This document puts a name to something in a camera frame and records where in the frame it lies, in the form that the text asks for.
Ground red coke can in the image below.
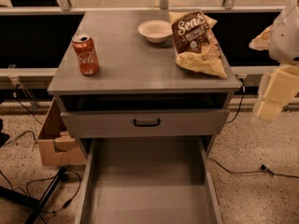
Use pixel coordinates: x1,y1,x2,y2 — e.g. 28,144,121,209
72,35,99,76

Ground black plug cable at cabinet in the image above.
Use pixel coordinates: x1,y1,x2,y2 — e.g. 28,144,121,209
225,75,247,124

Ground brown and yellow chip bag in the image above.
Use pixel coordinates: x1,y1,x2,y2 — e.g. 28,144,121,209
169,10,227,78

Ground white paper bowl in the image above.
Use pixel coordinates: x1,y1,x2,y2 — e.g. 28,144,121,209
138,21,172,44

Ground brown cardboard box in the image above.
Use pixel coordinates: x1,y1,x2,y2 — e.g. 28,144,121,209
37,100,86,166

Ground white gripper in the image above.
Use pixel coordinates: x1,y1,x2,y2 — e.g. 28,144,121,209
249,0,299,121

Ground grey metal cabinet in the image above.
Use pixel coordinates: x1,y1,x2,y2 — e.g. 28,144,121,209
49,10,240,153

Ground open grey middle drawer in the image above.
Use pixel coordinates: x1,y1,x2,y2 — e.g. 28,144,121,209
75,137,223,224

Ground black floor cable right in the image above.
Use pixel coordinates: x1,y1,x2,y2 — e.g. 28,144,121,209
207,157,299,179

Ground black floor cable left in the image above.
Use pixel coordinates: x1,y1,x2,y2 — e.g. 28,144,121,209
0,130,82,224

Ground grey top drawer, black handle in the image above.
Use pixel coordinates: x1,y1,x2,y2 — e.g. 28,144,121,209
61,109,229,138

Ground black stand legs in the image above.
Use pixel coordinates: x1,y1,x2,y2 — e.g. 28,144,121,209
0,166,69,224

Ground black floor cable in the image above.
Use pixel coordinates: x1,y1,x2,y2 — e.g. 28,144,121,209
207,157,299,179
0,130,82,224

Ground metal railing bracket left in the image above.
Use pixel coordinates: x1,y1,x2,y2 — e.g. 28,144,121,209
8,75,39,113

